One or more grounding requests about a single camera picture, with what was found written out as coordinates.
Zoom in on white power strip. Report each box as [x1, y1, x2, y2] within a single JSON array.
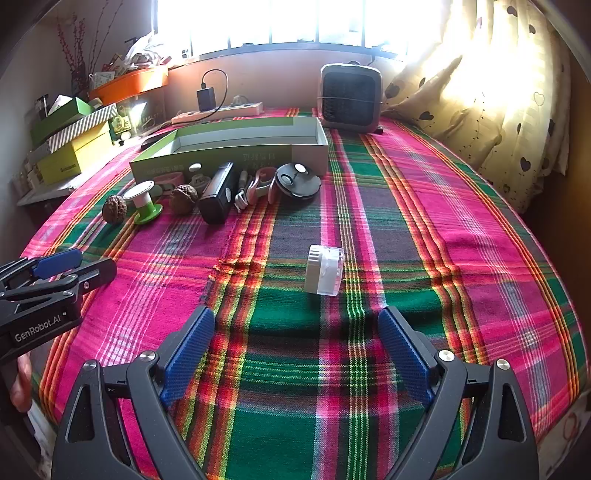
[[172, 102, 264, 124]]

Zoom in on pink holder with mint insert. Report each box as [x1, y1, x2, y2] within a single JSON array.
[[247, 166, 280, 201]]

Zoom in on black round lid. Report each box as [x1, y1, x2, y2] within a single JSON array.
[[276, 162, 321, 200]]

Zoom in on cream heart print curtain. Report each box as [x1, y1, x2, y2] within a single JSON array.
[[381, 0, 573, 213]]

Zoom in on black charger cable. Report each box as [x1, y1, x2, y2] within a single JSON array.
[[202, 69, 229, 112]]

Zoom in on yellow box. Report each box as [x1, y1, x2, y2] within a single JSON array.
[[37, 122, 114, 185]]

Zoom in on dried red branches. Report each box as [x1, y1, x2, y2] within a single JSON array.
[[55, 0, 123, 88]]

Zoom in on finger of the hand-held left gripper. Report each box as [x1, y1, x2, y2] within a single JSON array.
[[0, 248, 83, 291], [0, 257, 118, 303]]

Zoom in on white ribbed plastic cap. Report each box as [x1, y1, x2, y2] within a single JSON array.
[[304, 244, 345, 295]]

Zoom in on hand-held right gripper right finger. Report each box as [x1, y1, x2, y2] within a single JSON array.
[[378, 305, 540, 480]]

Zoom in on white short cable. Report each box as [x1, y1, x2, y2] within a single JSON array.
[[235, 172, 259, 213]]

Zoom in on grey portable heater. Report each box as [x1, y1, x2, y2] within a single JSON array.
[[320, 62, 384, 134]]

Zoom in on orange tray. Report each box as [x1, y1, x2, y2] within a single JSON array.
[[89, 67, 169, 106]]

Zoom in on green cardboard box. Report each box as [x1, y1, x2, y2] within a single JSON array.
[[129, 116, 329, 185]]

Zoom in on pink and green clip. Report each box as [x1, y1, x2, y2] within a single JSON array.
[[152, 172, 185, 195]]

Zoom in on brown walnut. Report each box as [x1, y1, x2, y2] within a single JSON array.
[[170, 184, 199, 215], [102, 195, 127, 225]]

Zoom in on white knob stand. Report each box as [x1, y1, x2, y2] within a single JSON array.
[[188, 161, 212, 188]]

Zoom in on black rectangular device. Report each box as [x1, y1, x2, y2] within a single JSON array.
[[198, 161, 235, 225]]

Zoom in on green and white spool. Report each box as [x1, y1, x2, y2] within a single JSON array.
[[122, 181, 164, 225]]

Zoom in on person's left hand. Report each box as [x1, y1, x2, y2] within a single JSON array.
[[10, 351, 33, 414]]

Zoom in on green box lid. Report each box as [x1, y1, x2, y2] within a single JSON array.
[[30, 97, 93, 144]]

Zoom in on clear plastic organizer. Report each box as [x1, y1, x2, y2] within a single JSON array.
[[111, 90, 167, 139]]

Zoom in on white plastic bag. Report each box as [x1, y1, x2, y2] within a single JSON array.
[[122, 31, 164, 65]]

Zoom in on plaid blanket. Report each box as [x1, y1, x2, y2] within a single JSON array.
[[21, 107, 587, 480]]

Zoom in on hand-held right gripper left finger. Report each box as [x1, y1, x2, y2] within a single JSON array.
[[52, 305, 217, 480]]

